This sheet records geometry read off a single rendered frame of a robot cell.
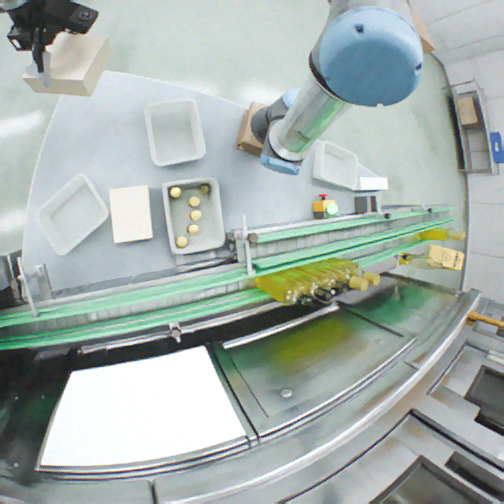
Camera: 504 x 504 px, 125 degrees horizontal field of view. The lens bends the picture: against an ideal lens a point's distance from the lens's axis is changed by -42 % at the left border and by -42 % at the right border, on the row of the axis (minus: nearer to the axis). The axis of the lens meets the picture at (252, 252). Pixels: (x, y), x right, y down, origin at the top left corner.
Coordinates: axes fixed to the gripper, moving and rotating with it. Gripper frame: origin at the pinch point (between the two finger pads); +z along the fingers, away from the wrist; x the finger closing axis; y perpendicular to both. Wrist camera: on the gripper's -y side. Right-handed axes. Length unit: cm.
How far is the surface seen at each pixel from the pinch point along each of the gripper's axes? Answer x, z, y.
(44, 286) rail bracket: 56, 24, 3
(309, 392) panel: 56, -17, -62
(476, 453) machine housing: 55, -50, -77
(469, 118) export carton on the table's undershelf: -317, 67, -495
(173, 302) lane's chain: 53, 23, -39
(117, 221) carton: 32.7, 27.9, -18.3
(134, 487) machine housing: 69, -25, -29
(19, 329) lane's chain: 72, 22, 14
